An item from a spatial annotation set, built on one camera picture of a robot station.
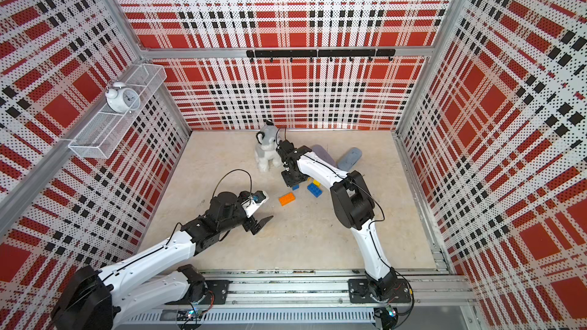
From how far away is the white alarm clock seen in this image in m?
0.70

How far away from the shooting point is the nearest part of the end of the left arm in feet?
2.32

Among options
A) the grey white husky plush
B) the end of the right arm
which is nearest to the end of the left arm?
the end of the right arm

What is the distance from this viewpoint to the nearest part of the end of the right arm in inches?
28.3

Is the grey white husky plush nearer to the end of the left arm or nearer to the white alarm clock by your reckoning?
the end of the left arm


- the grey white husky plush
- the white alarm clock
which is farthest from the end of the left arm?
the white alarm clock

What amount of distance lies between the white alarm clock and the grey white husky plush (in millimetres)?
430

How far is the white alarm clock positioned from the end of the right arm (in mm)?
497

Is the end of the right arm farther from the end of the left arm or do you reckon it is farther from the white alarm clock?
the white alarm clock

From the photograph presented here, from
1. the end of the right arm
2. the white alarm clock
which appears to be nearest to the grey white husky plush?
the end of the right arm

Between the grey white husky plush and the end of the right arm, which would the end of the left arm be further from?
the grey white husky plush

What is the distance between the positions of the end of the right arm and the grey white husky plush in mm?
133

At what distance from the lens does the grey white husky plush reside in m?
0.94

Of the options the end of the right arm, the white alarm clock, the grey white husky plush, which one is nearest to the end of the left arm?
the end of the right arm
